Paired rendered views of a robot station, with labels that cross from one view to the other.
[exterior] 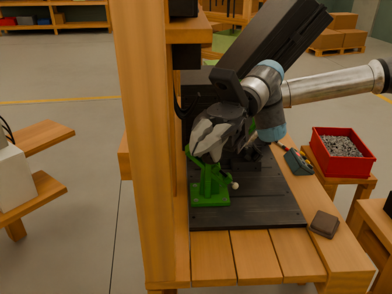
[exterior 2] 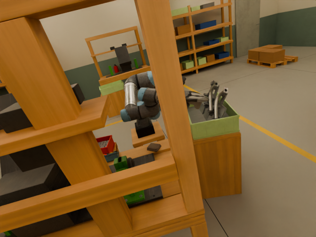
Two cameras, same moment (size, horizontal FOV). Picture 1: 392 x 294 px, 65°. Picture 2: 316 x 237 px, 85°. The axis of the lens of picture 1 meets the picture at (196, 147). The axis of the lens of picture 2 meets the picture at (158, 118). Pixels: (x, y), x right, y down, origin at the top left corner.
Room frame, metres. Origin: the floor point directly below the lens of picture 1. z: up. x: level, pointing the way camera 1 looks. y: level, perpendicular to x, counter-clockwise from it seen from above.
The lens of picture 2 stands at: (0.69, 0.72, 1.74)
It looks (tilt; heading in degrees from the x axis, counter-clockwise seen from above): 26 degrees down; 270
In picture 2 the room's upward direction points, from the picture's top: 15 degrees counter-clockwise
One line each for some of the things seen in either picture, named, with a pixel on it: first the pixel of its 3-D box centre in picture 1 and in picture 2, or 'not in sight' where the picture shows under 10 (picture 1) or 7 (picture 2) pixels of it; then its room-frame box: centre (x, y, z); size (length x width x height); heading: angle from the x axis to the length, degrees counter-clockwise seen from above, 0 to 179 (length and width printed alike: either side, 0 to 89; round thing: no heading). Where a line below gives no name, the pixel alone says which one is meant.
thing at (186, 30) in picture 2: not in sight; (190, 41); (-1.14, -5.81, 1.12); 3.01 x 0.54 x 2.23; 8
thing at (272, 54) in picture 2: not in sight; (270, 55); (-3.32, -4.69, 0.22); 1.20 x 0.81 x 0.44; 93
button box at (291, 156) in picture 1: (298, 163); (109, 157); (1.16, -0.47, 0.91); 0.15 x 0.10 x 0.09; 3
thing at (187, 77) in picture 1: (199, 107); (40, 199); (1.44, -0.02, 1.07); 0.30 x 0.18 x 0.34; 3
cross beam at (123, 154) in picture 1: (149, 84); (19, 213); (1.32, 0.21, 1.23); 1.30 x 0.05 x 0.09; 3
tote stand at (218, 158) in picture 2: not in sight; (206, 149); (0.23, -0.86, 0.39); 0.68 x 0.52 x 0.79; 83
